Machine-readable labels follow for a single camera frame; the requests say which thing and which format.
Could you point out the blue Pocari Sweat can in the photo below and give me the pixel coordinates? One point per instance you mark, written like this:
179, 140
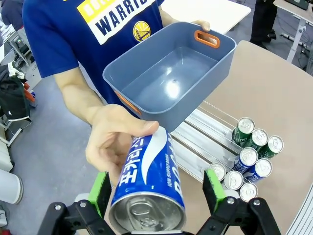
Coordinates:
262, 167
149, 171
248, 156

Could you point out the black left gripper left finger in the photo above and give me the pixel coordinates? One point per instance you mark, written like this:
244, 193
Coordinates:
100, 193

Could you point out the green Chilsung cider can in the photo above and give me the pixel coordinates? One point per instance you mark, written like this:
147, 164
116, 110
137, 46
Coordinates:
259, 138
245, 126
275, 144

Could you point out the person's left hand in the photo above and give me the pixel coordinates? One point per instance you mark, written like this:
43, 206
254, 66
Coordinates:
204, 24

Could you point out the person's left forearm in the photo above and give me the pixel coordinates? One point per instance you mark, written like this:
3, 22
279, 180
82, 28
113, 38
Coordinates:
171, 19

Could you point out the black jacket on chair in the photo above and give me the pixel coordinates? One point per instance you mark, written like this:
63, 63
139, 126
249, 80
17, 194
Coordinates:
12, 98

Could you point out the person's right forearm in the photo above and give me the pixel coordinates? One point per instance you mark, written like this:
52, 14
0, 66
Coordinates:
78, 98

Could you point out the white can dispenser rack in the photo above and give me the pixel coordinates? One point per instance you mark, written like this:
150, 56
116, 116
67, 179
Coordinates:
195, 137

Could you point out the white desk leg stand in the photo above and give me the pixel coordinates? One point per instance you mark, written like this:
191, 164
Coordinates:
294, 41

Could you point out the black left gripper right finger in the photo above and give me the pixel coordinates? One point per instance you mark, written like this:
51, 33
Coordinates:
215, 191

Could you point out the person in blue Warriors shirt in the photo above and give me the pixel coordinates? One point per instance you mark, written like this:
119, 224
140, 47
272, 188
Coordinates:
61, 36

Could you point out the person's right hand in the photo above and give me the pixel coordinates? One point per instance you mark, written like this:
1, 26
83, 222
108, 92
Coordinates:
105, 137

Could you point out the black Pepsi can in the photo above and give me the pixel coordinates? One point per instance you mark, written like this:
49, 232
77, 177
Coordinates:
233, 180
248, 191
217, 170

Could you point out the white cylindrical air purifier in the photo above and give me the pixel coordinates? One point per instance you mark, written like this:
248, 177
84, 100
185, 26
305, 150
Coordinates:
9, 186

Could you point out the person in black trousers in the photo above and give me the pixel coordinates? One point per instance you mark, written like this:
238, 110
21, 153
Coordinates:
262, 19

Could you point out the large white table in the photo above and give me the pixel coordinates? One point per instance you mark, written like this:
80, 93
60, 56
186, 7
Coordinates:
220, 9

